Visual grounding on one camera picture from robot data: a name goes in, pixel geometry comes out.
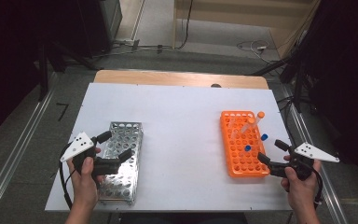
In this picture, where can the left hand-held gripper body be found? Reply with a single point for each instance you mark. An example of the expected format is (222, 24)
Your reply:
(77, 146)

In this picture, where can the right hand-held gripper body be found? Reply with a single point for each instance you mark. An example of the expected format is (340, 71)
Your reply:
(315, 153)

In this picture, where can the silver metal tube rack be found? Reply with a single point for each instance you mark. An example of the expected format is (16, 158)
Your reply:
(126, 137)

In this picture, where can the blue cap clear tube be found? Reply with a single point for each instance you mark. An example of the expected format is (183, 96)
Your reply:
(247, 148)
(264, 137)

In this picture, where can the orange plastic tube rack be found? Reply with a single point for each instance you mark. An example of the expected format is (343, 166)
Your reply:
(245, 165)

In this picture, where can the orange cap clear tube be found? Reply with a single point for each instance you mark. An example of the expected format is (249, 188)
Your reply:
(251, 120)
(260, 114)

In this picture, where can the person's left hand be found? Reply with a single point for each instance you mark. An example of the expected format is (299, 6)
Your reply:
(85, 186)

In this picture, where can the person's right hand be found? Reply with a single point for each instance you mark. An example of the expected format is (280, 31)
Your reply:
(303, 193)

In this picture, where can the black metal stand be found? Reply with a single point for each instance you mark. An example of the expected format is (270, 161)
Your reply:
(43, 77)
(298, 90)

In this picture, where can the dark curtain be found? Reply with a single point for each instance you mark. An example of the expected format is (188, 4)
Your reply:
(348, 77)
(6, 62)

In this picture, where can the black cabinet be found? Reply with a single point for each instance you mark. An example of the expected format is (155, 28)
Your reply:
(99, 25)

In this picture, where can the beige wooden platform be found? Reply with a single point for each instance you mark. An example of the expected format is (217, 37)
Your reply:
(230, 18)

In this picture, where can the aluminium floor rail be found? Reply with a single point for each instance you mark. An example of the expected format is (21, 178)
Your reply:
(21, 146)
(332, 196)

